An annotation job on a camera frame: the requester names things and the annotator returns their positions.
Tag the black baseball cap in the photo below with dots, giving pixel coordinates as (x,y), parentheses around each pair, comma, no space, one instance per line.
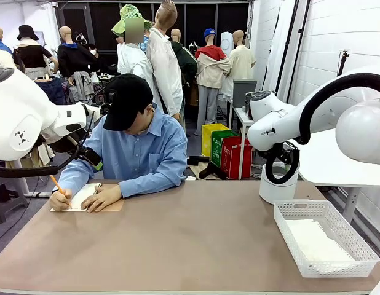
(128,101)

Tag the white round trash bin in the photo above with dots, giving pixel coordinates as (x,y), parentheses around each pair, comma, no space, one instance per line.
(276,193)

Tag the mannequin in white coat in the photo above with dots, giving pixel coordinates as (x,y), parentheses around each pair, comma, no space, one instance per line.
(131,61)

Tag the red recycling bin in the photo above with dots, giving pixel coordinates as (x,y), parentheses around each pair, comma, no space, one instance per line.
(231,159)

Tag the mannequin cream shirt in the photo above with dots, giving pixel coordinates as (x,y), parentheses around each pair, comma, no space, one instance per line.
(240,61)

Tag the small white table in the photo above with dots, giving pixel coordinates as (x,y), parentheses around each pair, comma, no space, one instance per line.
(239,113)

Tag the mannequin dark green hoodie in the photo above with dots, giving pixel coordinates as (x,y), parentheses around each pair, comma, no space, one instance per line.
(187,61)

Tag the green recycling bin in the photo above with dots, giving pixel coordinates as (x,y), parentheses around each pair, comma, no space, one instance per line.
(217,147)

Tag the spiral notebook brown cover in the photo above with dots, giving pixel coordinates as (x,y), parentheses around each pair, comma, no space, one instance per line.
(82,193)

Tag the grey storage box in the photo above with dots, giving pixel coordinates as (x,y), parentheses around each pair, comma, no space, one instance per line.
(242,92)

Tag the white perforated plastic basket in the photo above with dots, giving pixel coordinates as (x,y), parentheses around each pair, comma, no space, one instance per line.
(331,267)

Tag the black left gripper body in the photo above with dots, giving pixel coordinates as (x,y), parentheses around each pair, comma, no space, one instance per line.
(65,144)

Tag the dark plastic step stool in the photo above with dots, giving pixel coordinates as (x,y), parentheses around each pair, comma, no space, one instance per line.
(8,199)

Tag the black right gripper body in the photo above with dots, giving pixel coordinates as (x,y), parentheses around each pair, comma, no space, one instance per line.
(287,156)

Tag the green checked bucket hat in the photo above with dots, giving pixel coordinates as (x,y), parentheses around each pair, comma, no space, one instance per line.
(128,18)

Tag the metal food container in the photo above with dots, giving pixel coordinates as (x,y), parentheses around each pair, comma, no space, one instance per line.
(247,98)

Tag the mannequin black jacket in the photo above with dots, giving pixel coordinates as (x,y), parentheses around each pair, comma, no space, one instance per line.
(74,58)

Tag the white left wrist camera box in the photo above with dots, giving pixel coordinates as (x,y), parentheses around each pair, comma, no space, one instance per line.
(91,112)

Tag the yellow pencil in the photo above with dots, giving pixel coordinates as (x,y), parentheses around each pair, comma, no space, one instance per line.
(56,183)

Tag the black floor stand base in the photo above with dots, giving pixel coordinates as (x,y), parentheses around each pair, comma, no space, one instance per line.
(210,170)

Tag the person with face mask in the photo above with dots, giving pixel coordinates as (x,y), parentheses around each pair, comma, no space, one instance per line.
(93,50)

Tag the white desk with feet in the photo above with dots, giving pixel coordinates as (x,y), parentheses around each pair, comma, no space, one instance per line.
(22,184)

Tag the mannequin red jacket blue cap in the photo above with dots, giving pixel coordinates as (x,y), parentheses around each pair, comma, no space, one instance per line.
(210,70)

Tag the mannequin black bucket hat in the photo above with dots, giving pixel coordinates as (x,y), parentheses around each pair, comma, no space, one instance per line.
(31,55)

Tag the large white side table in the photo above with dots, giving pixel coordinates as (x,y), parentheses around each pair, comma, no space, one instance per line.
(325,172)

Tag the person in blue shirt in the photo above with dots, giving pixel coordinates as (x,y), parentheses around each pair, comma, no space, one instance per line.
(140,153)

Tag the black cap-mounted camera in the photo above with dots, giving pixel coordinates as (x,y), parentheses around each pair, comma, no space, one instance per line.
(111,96)

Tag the white paper stack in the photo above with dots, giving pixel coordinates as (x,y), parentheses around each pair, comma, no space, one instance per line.
(319,246)

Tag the person's left hand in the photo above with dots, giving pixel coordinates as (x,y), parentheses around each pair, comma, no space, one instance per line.
(104,196)

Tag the person's left forearm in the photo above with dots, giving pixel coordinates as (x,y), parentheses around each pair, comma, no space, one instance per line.
(153,186)

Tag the black tripod pole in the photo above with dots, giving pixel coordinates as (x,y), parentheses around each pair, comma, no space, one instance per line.
(343,63)

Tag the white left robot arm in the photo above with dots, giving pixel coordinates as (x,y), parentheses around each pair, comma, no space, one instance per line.
(18,123)

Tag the tall mannequin white shirt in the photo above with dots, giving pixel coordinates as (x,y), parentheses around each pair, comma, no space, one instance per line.
(165,67)

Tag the white tower fan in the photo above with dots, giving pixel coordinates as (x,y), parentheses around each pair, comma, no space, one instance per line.
(227,43)

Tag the mannequin blue white jacket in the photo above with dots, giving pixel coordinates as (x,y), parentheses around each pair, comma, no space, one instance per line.
(1,49)

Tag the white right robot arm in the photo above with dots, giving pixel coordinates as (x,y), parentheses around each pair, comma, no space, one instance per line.
(276,126)

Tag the person's right forearm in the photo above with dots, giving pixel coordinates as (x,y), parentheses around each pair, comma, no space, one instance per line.
(74,176)

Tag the yellow recycling bin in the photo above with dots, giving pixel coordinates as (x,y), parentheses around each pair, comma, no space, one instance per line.
(208,138)

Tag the blue jeans half mannequin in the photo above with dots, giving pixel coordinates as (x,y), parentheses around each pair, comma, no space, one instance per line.
(53,90)

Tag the beige hanging cloth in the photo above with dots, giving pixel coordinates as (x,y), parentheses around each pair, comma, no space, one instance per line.
(44,153)

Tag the person's right hand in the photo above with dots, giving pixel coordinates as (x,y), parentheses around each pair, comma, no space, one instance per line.
(61,201)

